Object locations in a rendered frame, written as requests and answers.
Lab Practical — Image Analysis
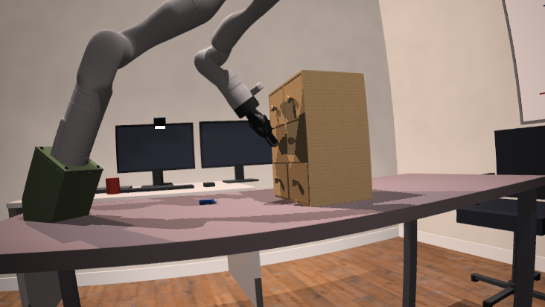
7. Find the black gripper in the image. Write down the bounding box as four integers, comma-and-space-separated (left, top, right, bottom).
234, 96, 278, 147

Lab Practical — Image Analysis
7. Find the blue aa battery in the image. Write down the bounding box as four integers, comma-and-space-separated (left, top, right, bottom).
200, 199, 216, 205

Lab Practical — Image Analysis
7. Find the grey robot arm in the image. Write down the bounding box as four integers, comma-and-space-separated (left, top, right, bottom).
50, 0, 280, 166

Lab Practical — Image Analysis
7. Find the small brown chest of drawers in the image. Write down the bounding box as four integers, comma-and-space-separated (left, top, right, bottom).
269, 70, 372, 207

